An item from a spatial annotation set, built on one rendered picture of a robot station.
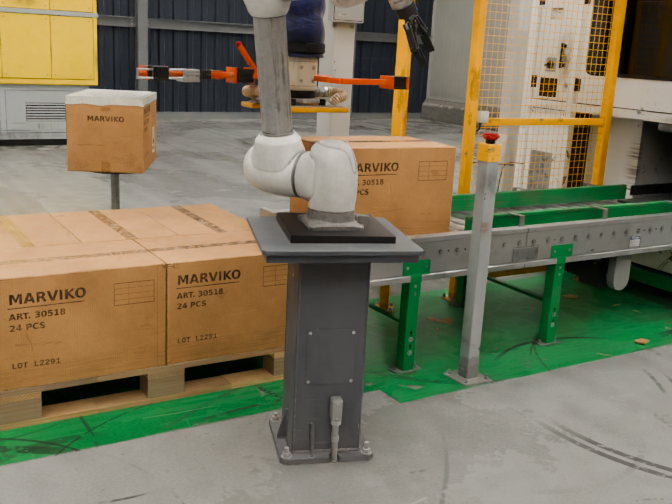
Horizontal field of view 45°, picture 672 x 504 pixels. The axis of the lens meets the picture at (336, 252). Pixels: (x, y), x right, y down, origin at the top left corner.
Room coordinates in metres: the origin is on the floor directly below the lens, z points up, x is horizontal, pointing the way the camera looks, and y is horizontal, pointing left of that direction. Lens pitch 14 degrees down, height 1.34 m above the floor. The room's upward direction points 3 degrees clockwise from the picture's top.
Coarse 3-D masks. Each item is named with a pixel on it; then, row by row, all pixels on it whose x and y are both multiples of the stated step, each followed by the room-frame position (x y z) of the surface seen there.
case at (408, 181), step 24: (312, 144) 3.44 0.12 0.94; (360, 144) 3.44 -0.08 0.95; (384, 144) 3.49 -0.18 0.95; (408, 144) 3.54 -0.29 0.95; (432, 144) 3.59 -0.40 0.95; (360, 168) 3.32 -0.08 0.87; (384, 168) 3.38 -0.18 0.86; (408, 168) 3.44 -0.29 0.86; (432, 168) 3.50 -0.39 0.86; (360, 192) 3.33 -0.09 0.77; (384, 192) 3.38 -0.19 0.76; (408, 192) 3.44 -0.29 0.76; (432, 192) 3.50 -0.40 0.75; (384, 216) 3.39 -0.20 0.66; (408, 216) 3.45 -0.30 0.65; (432, 216) 3.51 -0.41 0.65
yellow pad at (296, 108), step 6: (294, 102) 3.23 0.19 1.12; (324, 102) 3.31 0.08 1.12; (294, 108) 3.19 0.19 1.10; (300, 108) 3.21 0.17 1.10; (306, 108) 3.22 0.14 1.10; (312, 108) 3.24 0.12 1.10; (318, 108) 3.26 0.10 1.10; (324, 108) 3.27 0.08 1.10; (330, 108) 3.29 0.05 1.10; (336, 108) 3.30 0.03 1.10; (342, 108) 3.32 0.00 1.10; (348, 108) 3.34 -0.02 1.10
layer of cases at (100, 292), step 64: (0, 256) 2.85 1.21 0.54; (64, 256) 2.90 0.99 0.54; (128, 256) 2.94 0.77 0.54; (192, 256) 2.99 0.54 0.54; (256, 256) 3.07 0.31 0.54; (0, 320) 2.58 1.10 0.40; (64, 320) 2.69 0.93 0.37; (128, 320) 2.80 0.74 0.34; (192, 320) 2.93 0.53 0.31; (256, 320) 3.08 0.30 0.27; (0, 384) 2.57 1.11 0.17
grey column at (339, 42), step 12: (324, 24) 4.66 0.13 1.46; (348, 24) 4.60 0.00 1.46; (336, 36) 4.57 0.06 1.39; (348, 36) 4.61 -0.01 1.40; (336, 48) 4.57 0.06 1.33; (348, 48) 4.61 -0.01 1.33; (324, 60) 4.64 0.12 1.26; (336, 60) 4.57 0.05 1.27; (348, 60) 4.61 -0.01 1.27; (324, 72) 4.64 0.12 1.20; (336, 72) 4.57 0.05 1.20; (348, 72) 4.61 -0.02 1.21; (324, 84) 4.63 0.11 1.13; (336, 84) 4.58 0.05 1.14; (348, 84) 4.62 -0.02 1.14; (348, 96) 4.62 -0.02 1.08; (324, 120) 4.61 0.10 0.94; (336, 120) 4.58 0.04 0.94; (348, 120) 4.62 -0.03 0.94; (324, 132) 4.61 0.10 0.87; (336, 132) 4.58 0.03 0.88; (348, 132) 4.63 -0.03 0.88
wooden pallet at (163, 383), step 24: (216, 360) 2.99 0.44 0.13; (264, 360) 3.19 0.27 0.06; (48, 384) 2.65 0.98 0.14; (72, 384) 2.69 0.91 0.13; (144, 384) 2.88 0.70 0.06; (168, 384) 2.88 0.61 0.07; (192, 384) 3.00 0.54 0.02; (216, 384) 3.01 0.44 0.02; (240, 384) 3.04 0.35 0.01; (0, 408) 2.57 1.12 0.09; (24, 408) 2.61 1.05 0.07; (48, 408) 2.72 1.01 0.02; (72, 408) 2.73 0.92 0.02; (96, 408) 2.74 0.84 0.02; (120, 408) 2.78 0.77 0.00
